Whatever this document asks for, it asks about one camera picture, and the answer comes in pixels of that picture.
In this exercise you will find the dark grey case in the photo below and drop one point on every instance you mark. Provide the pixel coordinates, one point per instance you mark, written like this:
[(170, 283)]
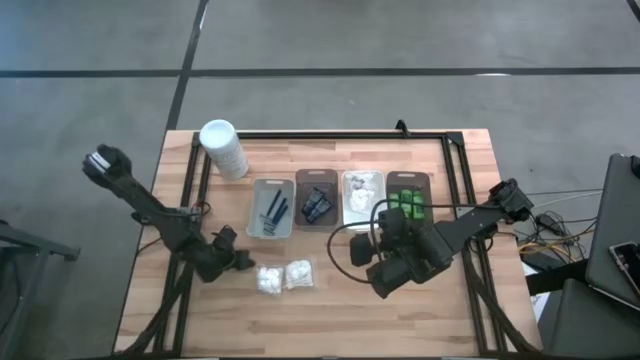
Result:
[(595, 325)]

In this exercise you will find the grey laptop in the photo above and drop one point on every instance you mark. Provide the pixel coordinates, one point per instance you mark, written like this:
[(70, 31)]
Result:
[(610, 225)]

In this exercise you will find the dark plastic bin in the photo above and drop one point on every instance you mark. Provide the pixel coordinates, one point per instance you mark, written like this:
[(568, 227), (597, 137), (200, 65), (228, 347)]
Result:
[(300, 180), (395, 180)]

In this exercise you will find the dark blue razor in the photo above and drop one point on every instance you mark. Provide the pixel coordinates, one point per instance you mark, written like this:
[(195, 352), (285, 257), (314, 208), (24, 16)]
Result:
[(281, 212), (274, 202)]

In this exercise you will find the black sachet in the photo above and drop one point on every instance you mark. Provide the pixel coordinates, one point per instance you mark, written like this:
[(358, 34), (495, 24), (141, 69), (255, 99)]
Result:
[(322, 210), (311, 200)]

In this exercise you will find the white plastic bin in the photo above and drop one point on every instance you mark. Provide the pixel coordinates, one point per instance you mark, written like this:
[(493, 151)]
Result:
[(345, 215)]

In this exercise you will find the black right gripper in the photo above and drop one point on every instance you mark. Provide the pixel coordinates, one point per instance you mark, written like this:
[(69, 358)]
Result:
[(410, 250)]

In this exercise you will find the printed clear bag of cotton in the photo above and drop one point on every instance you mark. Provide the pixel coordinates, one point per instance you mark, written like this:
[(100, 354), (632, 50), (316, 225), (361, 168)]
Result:
[(361, 182)]

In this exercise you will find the green travel bottle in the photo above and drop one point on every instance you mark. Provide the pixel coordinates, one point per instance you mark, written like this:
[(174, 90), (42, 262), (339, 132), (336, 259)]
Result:
[(395, 201), (418, 210), (406, 200)]

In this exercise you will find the framed tablet device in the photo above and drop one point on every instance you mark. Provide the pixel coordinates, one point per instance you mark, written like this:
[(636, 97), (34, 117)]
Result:
[(627, 262)]

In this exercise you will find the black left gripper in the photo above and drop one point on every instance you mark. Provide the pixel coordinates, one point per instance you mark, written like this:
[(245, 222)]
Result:
[(217, 260)]

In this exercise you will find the small black clamp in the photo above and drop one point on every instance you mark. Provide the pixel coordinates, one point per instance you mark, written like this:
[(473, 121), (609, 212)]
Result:
[(401, 127)]

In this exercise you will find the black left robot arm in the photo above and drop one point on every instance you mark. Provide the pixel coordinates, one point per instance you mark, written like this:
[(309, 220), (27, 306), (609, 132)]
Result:
[(140, 197)]

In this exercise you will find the white paper sheet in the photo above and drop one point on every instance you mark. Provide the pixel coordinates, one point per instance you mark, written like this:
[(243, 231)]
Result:
[(535, 300)]

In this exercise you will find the grey metal stand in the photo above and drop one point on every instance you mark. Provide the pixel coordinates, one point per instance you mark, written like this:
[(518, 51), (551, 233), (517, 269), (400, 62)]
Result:
[(25, 245)]

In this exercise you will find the light grey plastic bin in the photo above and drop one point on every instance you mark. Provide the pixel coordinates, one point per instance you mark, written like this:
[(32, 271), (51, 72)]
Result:
[(257, 200)]

